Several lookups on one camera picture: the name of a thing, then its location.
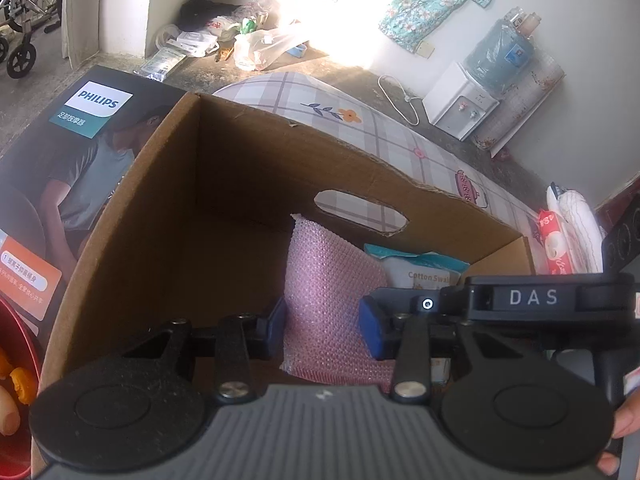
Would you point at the orange toy piece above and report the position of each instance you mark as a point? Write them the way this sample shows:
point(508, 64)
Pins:
point(22, 385)

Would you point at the white water dispenser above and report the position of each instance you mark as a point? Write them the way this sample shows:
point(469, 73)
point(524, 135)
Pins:
point(455, 105)

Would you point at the blue water bottle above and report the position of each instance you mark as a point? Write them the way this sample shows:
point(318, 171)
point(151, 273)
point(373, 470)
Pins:
point(492, 60)

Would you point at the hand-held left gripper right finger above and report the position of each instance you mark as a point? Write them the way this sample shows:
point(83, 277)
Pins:
point(372, 332)

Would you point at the person's right hand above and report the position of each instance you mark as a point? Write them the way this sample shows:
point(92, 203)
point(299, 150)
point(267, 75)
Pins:
point(627, 417)

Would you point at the pink bubble wrap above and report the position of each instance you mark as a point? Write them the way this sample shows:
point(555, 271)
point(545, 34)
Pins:
point(330, 290)

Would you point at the pile of plastic packets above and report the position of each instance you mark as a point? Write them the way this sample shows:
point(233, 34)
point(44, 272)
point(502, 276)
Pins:
point(185, 47)

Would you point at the printed cardboard box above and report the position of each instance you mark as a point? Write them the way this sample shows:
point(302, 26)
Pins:
point(240, 185)

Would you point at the red basin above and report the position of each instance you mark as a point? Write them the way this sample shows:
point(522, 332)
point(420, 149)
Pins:
point(20, 330)

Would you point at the rolled printed mat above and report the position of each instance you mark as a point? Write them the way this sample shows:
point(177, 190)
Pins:
point(535, 95)

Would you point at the wheelchair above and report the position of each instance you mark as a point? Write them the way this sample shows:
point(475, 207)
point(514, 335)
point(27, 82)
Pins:
point(21, 60)

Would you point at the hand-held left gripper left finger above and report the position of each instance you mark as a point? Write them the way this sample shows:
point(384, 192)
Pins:
point(272, 330)

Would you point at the white rolled towel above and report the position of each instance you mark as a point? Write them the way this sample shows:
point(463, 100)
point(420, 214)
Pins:
point(580, 230)

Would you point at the red wet wipes packet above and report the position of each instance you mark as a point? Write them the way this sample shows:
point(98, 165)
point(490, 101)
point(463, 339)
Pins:
point(552, 245)

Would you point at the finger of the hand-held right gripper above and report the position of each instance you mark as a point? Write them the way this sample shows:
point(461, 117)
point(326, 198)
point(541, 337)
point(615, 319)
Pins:
point(400, 300)

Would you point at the pink plastic bottle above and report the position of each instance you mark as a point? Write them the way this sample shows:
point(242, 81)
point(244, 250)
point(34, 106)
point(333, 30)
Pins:
point(530, 21)

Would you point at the cotton swab packet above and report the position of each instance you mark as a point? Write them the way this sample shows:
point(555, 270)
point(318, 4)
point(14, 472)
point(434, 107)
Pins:
point(425, 265)

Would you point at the floral curtain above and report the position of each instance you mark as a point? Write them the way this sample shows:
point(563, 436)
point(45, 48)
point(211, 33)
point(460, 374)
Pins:
point(430, 5)

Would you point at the black bag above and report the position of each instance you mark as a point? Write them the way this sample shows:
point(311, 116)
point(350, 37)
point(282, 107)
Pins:
point(205, 12)

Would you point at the beige wall socket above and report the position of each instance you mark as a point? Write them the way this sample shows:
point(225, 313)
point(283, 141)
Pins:
point(425, 49)

